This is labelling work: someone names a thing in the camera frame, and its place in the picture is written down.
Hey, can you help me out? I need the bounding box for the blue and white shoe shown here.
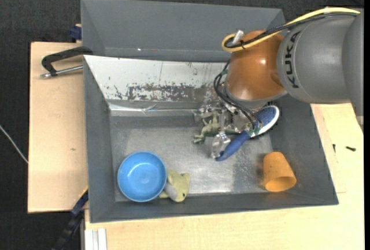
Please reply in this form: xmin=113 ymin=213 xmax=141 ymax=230
xmin=250 ymin=105 xmax=280 ymax=137

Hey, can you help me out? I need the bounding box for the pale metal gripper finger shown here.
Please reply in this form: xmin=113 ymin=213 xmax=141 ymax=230
xmin=212 ymin=132 xmax=232 ymax=159
xmin=198 ymin=103 xmax=223 ymax=118

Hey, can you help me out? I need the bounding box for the blue handle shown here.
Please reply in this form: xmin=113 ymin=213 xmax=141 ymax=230
xmin=215 ymin=130 xmax=251 ymax=162

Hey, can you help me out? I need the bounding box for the yellow-green plush toy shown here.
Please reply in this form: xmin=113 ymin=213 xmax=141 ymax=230
xmin=158 ymin=169 xmax=191 ymax=203

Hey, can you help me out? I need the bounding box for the pale brown flat board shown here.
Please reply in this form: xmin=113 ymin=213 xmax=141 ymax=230
xmin=27 ymin=42 xmax=347 ymax=214

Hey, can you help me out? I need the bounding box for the grey metal bin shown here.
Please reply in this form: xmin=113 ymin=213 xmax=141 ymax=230
xmin=80 ymin=0 xmax=339 ymax=223

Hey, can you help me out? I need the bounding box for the blue bowl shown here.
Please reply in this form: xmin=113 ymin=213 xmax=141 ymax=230
xmin=117 ymin=151 xmax=168 ymax=203

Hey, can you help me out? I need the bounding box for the orange cup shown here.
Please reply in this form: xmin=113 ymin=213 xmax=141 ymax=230
xmin=262 ymin=151 xmax=297 ymax=192

